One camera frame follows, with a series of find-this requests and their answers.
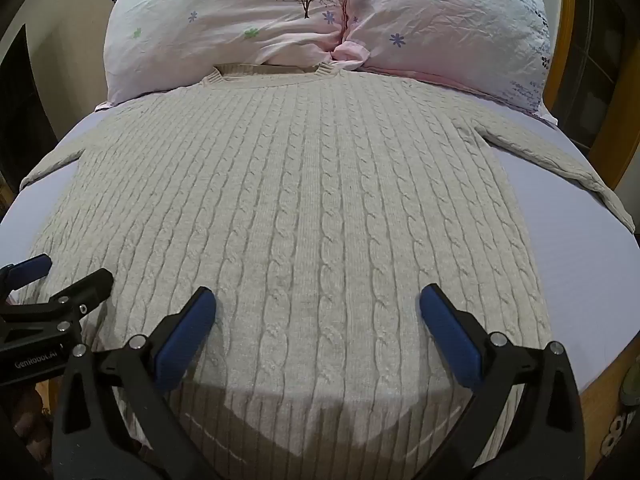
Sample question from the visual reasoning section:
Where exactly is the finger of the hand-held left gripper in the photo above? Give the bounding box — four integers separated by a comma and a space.
0, 268, 115, 322
0, 254, 54, 292

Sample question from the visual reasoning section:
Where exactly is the white patterned slipper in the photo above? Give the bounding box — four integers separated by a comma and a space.
599, 410, 637, 467

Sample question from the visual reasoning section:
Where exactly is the orange wooden frame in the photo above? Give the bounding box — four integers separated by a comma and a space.
542, 0, 640, 192

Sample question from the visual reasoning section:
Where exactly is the pink pillow with flower print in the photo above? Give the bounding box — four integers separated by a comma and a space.
332, 0, 559, 122

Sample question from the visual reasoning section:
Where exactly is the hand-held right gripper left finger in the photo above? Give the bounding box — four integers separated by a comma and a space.
52, 286, 222, 480

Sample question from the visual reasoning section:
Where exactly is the beige cable-knit sweater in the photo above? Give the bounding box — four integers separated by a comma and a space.
19, 61, 637, 480

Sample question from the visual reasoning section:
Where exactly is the green slipper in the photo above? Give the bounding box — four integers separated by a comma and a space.
619, 360, 640, 407

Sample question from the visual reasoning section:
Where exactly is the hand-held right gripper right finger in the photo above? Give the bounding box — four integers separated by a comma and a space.
419, 283, 589, 480

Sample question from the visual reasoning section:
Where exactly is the pink pillow with tree print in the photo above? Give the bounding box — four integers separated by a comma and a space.
103, 0, 352, 107

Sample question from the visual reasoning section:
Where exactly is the lavender bed sheet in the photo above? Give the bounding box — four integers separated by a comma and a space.
0, 71, 640, 411

